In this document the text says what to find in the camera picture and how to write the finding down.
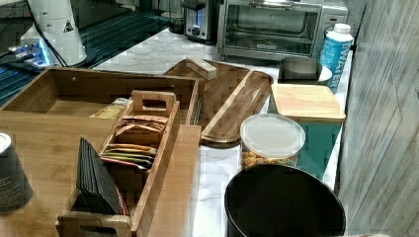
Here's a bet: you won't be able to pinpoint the bamboo drawer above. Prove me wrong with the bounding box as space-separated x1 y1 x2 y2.
1 68 205 124

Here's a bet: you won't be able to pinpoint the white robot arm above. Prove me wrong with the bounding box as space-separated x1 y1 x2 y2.
21 0 87 66

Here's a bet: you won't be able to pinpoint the yellow packet in drawer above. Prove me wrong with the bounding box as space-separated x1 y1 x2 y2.
92 98 127 119

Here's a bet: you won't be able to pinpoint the walnut serving tray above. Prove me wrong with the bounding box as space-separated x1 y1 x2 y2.
165 59 273 147

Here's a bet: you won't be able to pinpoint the brown stash tea packets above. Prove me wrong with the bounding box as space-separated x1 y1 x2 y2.
116 116 168 135

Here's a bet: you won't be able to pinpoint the clear plastic snack jar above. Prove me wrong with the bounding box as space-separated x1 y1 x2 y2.
240 114 305 169

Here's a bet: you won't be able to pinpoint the yellow green tea packets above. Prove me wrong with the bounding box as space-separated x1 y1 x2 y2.
100 143 157 170

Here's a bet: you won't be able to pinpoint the dark grey metal cup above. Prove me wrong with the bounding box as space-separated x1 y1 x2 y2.
279 56 322 84

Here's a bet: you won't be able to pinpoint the black slot toaster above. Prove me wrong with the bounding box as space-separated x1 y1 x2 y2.
181 0 219 44

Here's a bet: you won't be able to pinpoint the silver toaster oven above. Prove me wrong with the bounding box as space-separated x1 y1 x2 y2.
216 0 349 60

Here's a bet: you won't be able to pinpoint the teal canister bamboo lid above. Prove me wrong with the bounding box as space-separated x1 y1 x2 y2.
268 84 346 179

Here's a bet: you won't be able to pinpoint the black tea packets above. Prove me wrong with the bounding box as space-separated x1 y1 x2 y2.
76 137 121 214

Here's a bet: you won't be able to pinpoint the black can white lid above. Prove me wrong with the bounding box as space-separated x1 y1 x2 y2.
0 133 34 214

